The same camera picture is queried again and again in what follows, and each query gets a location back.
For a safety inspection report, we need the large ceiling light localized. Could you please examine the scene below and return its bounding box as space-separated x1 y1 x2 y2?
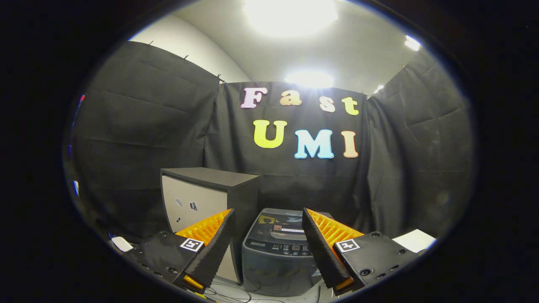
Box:
244 0 338 36

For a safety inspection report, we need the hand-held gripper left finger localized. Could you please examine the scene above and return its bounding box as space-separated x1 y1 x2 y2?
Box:
126 208 236 294

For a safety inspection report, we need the grey washing machine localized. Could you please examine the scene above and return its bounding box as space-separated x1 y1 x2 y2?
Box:
241 207 333 297

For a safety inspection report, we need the black floor cable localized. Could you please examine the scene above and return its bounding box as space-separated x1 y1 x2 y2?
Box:
204 281 291 303

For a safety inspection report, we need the white sheet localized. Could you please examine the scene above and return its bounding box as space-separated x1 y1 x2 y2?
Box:
392 229 437 253

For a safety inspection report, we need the grey cabinet with dark top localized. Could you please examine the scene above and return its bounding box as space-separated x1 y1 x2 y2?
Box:
160 167 260 284

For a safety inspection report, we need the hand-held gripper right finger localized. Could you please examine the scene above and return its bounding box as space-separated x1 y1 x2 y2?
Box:
302 207 419 295

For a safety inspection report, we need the black backdrop cloth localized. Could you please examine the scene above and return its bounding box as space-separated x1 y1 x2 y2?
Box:
63 40 476 249

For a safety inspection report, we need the small white object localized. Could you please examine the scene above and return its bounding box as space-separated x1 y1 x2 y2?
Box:
111 237 134 253

